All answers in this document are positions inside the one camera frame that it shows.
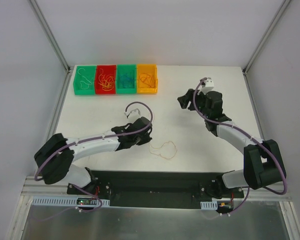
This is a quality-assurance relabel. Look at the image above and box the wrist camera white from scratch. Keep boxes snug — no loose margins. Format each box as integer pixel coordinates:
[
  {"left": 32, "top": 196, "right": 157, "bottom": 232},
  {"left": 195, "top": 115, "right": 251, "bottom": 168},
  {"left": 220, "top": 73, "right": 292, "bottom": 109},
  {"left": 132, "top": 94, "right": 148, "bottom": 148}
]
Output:
[
  {"left": 199, "top": 77, "right": 215, "bottom": 94},
  {"left": 124, "top": 108, "right": 141, "bottom": 119}
]

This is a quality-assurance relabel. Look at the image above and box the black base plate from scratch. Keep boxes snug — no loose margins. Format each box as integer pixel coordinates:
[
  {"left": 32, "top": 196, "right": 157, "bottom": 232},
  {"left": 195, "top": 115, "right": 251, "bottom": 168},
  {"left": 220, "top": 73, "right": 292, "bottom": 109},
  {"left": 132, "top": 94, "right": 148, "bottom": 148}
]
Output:
[{"left": 66, "top": 169, "right": 250, "bottom": 208}]

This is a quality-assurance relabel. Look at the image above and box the orange bin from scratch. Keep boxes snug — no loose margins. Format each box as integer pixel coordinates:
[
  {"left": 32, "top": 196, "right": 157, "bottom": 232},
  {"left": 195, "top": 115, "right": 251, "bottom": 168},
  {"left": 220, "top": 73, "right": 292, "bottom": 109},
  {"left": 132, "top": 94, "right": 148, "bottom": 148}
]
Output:
[{"left": 136, "top": 64, "right": 158, "bottom": 94}]

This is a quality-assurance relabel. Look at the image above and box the left aluminium frame post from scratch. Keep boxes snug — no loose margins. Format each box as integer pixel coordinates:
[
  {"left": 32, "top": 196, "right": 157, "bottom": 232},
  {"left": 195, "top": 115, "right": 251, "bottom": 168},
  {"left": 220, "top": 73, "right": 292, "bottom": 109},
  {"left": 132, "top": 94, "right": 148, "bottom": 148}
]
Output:
[{"left": 27, "top": 0, "right": 71, "bottom": 73}]

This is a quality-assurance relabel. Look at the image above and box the red bin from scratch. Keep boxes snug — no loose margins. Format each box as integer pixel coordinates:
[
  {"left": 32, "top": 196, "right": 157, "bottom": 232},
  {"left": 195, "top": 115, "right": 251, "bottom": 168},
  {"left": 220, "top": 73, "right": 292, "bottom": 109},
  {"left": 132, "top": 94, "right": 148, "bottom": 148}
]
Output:
[{"left": 94, "top": 65, "right": 117, "bottom": 95}]

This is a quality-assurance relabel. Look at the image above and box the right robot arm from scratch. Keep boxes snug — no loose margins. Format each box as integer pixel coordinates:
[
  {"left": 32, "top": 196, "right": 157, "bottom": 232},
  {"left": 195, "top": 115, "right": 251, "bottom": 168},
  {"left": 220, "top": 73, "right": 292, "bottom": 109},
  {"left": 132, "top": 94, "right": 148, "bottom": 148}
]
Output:
[{"left": 177, "top": 89, "right": 288, "bottom": 199}]

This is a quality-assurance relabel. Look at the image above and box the right white cable duct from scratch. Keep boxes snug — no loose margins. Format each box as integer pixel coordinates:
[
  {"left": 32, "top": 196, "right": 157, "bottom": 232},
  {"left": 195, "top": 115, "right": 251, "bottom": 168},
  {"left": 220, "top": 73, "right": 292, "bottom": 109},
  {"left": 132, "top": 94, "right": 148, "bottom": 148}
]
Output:
[{"left": 200, "top": 200, "right": 218, "bottom": 211}]

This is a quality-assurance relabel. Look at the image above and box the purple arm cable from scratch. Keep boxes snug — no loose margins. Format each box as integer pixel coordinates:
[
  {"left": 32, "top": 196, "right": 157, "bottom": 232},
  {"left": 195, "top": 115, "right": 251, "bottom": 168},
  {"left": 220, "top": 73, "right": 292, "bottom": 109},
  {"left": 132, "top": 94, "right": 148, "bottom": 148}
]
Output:
[
  {"left": 192, "top": 77, "right": 289, "bottom": 220},
  {"left": 29, "top": 101, "right": 155, "bottom": 222}
]

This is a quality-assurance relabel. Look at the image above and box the red thin wire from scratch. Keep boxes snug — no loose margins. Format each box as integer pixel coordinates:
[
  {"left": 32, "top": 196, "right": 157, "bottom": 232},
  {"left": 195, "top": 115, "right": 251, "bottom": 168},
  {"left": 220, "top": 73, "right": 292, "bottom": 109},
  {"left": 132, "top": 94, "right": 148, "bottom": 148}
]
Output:
[{"left": 139, "top": 72, "right": 156, "bottom": 89}]

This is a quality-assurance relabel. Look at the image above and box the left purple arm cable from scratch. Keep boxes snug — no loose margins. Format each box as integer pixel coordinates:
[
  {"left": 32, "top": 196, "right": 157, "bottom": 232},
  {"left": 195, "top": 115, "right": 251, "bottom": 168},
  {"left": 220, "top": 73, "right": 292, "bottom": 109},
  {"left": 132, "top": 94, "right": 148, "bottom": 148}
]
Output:
[{"left": 29, "top": 101, "right": 155, "bottom": 222}]

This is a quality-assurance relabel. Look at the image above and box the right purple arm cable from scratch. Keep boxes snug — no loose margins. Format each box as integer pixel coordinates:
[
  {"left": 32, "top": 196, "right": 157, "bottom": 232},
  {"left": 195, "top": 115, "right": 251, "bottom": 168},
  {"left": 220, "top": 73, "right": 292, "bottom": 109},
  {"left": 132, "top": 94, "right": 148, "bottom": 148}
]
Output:
[{"left": 192, "top": 77, "right": 289, "bottom": 220}]

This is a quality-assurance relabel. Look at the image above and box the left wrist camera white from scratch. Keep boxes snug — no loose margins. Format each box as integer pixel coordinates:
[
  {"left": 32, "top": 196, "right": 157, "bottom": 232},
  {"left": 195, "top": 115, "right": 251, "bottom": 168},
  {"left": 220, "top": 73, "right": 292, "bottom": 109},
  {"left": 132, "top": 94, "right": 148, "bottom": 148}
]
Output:
[{"left": 124, "top": 108, "right": 141, "bottom": 119}]

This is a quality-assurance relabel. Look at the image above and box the left white cable duct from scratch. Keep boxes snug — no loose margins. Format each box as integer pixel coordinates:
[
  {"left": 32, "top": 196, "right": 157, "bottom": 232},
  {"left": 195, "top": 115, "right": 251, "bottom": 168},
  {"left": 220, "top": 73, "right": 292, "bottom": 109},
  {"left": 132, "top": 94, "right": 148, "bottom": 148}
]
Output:
[{"left": 32, "top": 196, "right": 110, "bottom": 208}]

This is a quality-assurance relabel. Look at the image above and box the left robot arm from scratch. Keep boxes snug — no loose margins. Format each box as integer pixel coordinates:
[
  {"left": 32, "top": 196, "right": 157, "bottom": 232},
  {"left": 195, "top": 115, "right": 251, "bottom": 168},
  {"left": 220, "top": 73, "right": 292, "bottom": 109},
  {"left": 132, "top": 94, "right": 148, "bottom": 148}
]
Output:
[{"left": 34, "top": 116, "right": 152, "bottom": 195}]

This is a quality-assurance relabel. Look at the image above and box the white cable duct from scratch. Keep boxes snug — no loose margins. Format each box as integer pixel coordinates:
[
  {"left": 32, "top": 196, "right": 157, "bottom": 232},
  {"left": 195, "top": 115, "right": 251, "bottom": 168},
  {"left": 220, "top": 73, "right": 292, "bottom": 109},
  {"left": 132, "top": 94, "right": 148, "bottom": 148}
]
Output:
[
  {"left": 200, "top": 200, "right": 218, "bottom": 211},
  {"left": 32, "top": 196, "right": 110, "bottom": 208}
]

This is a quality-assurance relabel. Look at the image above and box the far left green bin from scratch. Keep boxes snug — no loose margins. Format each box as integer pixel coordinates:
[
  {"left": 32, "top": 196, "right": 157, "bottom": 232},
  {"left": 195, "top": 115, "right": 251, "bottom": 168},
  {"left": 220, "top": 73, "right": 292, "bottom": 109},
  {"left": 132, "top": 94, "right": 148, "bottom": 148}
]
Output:
[{"left": 73, "top": 65, "right": 97, "bottom": 96}]

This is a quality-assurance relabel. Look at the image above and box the right aluminium frame post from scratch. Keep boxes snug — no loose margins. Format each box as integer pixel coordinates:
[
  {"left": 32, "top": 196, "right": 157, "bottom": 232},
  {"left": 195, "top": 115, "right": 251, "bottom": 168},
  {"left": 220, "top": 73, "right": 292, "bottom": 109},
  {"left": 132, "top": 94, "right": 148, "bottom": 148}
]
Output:
[{"left": 242, "top": 0, "right": 292, "bottom": 76}]

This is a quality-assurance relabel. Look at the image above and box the green bin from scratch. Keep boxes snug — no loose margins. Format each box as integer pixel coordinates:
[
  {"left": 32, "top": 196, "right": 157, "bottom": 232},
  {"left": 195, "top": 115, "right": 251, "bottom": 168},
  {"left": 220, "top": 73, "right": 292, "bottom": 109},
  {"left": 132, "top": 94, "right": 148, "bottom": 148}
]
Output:
[
  {"left": 73, "top": 65, "right": 97, "bottom": 96},
  {"left": 115, "top": 64, "right": 137, "bottom": 95}
]

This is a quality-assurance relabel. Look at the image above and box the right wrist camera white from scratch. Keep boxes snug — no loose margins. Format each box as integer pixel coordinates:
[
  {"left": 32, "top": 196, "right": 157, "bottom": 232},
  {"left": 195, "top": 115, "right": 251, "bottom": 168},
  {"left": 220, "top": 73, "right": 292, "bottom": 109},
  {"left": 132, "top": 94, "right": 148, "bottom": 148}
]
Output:
[{"left": 199, "top": 77, "right": 215, "bottom": 94}]

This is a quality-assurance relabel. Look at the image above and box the aluminium frame post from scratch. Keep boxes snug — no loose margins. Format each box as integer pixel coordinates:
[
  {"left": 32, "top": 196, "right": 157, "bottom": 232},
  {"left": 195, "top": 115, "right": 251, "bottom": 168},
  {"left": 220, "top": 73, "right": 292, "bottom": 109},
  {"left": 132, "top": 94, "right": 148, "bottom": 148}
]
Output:
[
  {"left": 27, "top": 0, "right": 71, "bottom": 73},
  {"left": 242, "top": 0, "right": 292, "bottom": 76}
]

